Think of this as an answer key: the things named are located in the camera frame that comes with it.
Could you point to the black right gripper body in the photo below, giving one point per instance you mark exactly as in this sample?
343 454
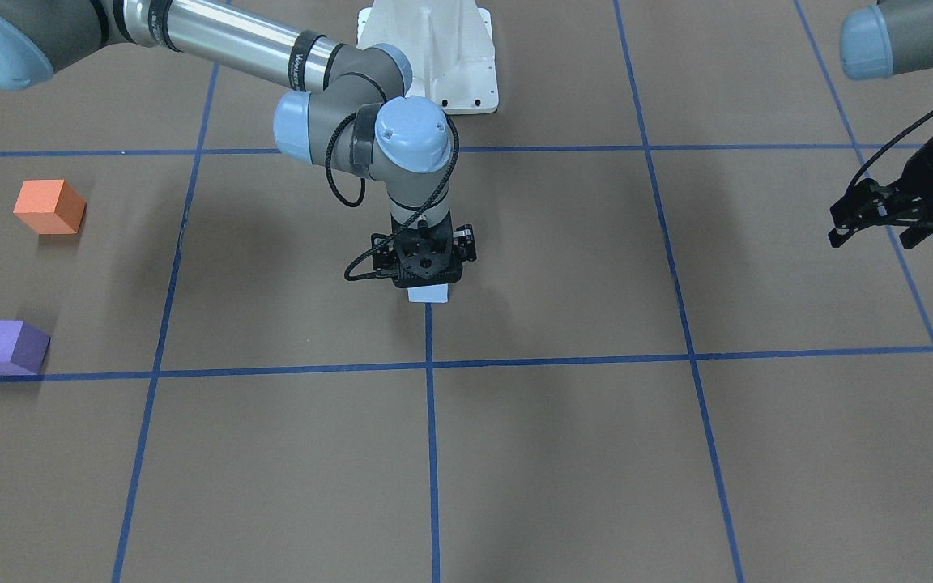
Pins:
465 243

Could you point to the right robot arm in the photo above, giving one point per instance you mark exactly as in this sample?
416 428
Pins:
346 109

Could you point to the purple foam block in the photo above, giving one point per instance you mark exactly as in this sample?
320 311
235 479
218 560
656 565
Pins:
22 348

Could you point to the light blue foam block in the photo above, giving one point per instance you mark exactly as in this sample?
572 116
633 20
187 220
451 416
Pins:
431 294

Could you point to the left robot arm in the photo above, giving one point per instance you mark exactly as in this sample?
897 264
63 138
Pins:
878 42

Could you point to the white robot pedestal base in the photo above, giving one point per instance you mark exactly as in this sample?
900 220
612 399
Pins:
450 45

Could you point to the orange foam block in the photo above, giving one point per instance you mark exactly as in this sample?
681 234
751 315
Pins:
50 207

